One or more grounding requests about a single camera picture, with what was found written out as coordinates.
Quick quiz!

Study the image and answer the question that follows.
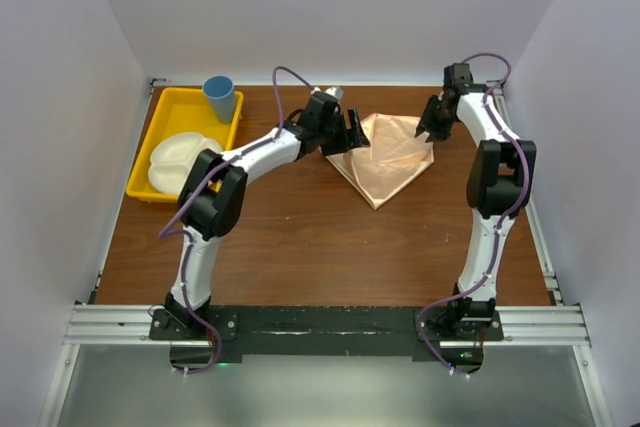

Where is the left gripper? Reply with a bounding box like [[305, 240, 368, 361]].
[[317, 107, 369, 156]]

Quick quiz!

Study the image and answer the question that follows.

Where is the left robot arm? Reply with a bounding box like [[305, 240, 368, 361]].
[[156, 88, 370, 339]]

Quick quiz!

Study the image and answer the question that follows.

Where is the white divided plate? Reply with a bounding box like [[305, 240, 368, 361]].
[[148, 132, 222, 195]]

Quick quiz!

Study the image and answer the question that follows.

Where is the blue plastic cup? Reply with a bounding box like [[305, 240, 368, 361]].
[[202, 75, 236, 124]]

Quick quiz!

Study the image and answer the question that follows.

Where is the yellow plastic tray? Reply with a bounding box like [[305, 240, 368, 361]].
[[126, 87, 244, 203]]

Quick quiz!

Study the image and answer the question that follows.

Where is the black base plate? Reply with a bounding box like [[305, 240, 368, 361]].
[[148, 305, 504, 373]]

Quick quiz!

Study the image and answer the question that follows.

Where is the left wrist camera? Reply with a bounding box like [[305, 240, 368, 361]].
[[324, 86, 344, 101]]

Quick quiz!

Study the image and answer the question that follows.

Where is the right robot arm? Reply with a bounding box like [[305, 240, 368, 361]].
[[415, 62, 537, 340]]

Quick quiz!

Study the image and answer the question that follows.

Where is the peach cloth napkin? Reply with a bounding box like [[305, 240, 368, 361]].
[[327, 113, 434, 210]]

